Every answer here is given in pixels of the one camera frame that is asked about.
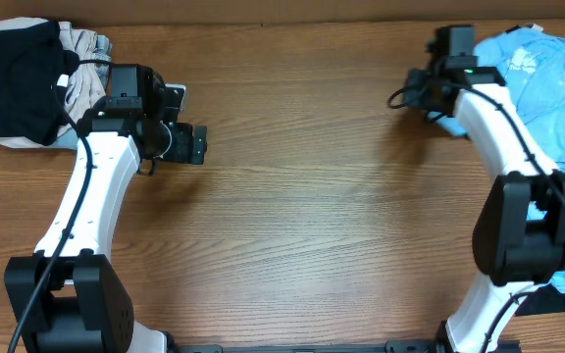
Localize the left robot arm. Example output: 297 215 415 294
4 64 207 353

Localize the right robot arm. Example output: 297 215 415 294
386 25 565 352

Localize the folded black garment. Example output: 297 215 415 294
0 22 77 145

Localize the black shirt on right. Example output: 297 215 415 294
513 126 565 318

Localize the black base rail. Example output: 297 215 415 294
164 338 523 353

